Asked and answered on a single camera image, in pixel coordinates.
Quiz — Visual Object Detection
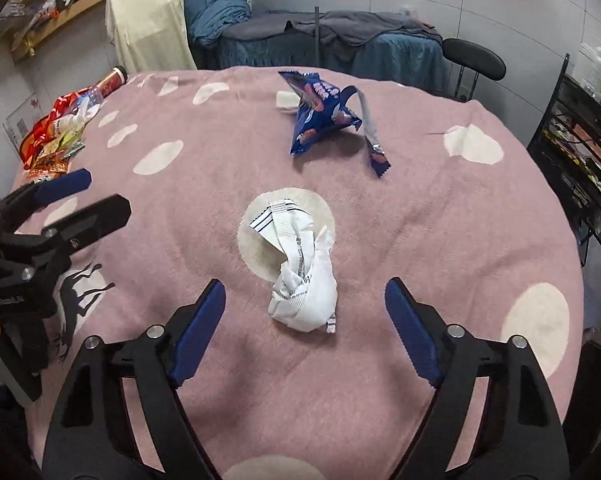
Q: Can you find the pile of colourful snack wrappers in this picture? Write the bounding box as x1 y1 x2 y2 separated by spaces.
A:
20 89 101 183

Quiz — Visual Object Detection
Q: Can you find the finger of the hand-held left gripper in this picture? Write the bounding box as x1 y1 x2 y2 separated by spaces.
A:
0 168 92 242
0 194 132 275

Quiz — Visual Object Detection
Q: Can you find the white wall notice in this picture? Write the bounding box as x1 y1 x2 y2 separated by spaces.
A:
3 91 44 150

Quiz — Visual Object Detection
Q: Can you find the wooden wall shelf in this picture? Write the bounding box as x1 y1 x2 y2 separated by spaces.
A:
0 0 196 63

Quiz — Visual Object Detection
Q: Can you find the blue snack wrapper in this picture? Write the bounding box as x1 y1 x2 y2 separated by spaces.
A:
278 70 392 178

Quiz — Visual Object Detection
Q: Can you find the grey blanket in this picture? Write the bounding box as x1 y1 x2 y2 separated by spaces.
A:
285 10 443 47

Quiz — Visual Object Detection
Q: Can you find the black chair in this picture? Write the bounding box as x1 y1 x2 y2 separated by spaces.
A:
443 37 507 103

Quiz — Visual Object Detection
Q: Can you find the white wrapper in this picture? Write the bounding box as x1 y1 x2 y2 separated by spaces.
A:
249 200 338 335

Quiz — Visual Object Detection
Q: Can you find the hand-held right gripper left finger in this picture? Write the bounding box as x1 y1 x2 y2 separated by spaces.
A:
41 279 227 480

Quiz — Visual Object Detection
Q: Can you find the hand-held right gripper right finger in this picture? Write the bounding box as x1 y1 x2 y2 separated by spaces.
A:
384 276 566 480

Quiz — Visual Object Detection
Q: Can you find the black wire rack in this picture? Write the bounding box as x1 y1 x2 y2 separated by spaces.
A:
527 52 601 266

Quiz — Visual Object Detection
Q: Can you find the pink dotted tablecloth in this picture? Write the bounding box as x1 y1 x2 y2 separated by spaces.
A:
10 66 586 480

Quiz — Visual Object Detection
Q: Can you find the cream cloth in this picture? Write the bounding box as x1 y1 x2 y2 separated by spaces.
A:
105 0 197 75

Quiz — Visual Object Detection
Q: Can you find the red cylindrical can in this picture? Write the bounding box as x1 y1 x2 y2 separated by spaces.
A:
96 65 128 98

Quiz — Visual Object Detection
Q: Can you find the blue clothes pile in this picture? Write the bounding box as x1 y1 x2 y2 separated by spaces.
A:
178 0 251 46

